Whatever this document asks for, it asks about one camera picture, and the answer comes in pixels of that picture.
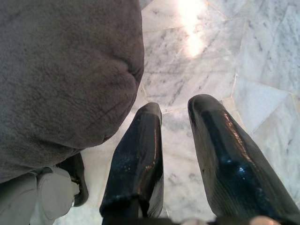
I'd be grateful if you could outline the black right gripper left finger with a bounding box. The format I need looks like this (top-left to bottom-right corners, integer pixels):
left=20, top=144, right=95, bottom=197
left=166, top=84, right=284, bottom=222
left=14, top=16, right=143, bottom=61
left=99, top=102, right=165, bottom=218

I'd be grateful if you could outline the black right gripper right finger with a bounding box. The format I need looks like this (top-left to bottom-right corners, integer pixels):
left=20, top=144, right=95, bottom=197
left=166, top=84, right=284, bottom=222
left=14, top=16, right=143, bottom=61
left=187, top=94, right=300, bottom=223

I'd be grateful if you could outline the dark grey fabric sofa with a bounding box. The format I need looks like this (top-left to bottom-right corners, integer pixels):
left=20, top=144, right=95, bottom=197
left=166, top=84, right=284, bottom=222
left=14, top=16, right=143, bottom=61
left=0, top=0, right=145, bottom=185

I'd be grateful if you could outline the silver robot right leg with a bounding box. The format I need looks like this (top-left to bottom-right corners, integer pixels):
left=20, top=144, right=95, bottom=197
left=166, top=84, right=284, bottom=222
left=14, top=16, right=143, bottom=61
left=0, top=152, right=89, bottom=225

